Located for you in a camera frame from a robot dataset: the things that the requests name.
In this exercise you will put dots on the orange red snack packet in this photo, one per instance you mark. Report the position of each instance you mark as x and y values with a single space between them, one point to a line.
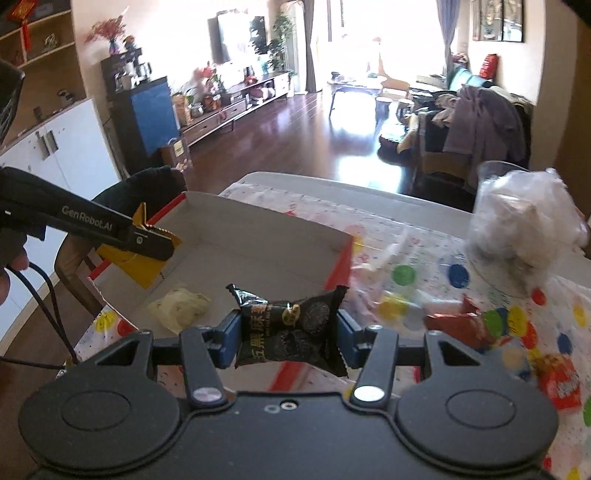
561 383

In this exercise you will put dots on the person's left hand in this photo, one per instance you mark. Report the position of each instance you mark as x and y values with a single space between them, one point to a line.
16 267

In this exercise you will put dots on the green potted plant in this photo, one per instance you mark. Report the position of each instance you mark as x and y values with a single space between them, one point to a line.
279 41

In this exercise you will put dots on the long television stand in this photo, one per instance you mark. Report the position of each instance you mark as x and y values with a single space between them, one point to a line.
231 110

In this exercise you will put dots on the vase with pink flowers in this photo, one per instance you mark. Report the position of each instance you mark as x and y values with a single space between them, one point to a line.
108 34

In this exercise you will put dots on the wooden chair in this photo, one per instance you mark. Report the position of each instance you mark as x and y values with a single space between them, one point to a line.
69 263

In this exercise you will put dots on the framed wall pictures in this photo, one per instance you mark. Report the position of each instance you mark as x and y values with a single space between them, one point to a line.
501 21

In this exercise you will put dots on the wall television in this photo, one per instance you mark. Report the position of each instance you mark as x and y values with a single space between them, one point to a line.
235 39

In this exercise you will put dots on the red hanging decoration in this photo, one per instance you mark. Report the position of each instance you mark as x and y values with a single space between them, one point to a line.
23 14

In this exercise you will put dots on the clear plastic wrappers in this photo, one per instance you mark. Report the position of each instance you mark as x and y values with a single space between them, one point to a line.
388 281

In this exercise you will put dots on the coffee machine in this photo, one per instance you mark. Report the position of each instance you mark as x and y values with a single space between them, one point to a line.
127 69

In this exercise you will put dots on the clear plastic bag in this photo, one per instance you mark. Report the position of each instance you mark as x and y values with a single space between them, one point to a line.
517 221

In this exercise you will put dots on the pale yellow snack packet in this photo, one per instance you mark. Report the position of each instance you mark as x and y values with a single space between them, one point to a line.
180 307

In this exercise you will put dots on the dark cabinet with blue panel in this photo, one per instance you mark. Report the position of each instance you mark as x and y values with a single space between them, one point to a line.
147 120

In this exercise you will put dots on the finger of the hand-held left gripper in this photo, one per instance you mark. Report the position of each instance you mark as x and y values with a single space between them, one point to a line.
92 217

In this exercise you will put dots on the red cushion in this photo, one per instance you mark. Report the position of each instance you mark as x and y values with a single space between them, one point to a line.
489 67

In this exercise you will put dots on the wooden wall shelf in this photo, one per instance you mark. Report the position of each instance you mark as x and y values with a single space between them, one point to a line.
51 69

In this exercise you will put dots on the purple curtain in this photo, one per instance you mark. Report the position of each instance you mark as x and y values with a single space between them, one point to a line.
448 37

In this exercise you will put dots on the black cloth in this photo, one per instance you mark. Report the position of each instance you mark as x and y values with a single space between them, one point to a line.
138 189

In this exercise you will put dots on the black snack packet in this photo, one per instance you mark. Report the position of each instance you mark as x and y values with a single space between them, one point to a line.
286 323

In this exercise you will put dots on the polka dot tablecloth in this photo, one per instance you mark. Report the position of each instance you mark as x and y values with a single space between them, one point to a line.
429 221

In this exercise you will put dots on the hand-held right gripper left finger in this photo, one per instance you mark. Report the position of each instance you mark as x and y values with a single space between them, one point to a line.
229 334

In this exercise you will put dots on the coffee table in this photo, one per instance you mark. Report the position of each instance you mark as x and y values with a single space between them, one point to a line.
353 87

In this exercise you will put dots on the white and red cardboard box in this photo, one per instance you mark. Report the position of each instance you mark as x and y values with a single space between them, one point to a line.
258 249

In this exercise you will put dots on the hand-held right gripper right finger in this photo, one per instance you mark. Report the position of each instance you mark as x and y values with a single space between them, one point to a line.
349 341

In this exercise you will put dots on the dark red snack packet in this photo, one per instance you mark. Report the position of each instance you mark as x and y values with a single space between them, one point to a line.
461 323

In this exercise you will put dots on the brown cardboard carton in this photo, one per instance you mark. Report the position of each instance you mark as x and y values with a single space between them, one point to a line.
175 152

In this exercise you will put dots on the pile of clothes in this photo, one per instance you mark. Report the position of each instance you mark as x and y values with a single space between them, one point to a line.
489 124

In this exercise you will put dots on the white standing air conditioner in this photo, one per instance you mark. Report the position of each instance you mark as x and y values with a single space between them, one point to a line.
295 50

